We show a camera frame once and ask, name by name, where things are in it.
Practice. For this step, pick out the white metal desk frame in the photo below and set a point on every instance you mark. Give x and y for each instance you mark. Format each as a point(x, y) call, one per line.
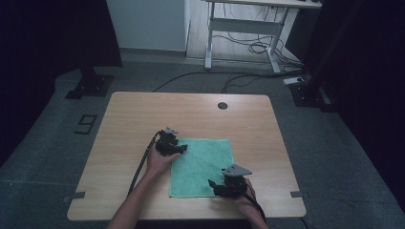
point(245, 25)

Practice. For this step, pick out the person's right hand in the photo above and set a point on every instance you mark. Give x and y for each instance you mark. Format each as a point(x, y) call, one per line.
point(248, 205)

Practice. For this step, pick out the black stand base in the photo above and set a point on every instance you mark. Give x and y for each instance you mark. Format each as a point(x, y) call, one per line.
point(92, 86)
point(305, 95)

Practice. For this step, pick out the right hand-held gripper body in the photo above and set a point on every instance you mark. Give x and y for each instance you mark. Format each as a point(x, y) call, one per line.
point(235, 184)

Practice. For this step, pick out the dark curtain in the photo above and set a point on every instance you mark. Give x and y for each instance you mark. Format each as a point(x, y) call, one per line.
point(366, 63)
point(47, 38)

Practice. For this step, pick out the white power strip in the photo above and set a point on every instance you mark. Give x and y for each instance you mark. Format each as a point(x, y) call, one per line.
point(293, 80)

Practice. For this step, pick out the person's left hand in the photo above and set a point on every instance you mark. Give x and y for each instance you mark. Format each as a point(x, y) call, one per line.
point(157, 163)

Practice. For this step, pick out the green towel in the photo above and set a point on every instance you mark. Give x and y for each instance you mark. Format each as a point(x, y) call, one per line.
point(200, 165)

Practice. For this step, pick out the black round table grommet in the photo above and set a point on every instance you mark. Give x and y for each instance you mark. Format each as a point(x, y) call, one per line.
point(222, 106)

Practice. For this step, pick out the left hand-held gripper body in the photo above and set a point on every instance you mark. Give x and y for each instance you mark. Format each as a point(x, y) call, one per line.
point(165, 143)

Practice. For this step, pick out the grey tape piece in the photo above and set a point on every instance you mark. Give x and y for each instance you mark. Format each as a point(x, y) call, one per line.
point(297, 194)
point(78, 195)

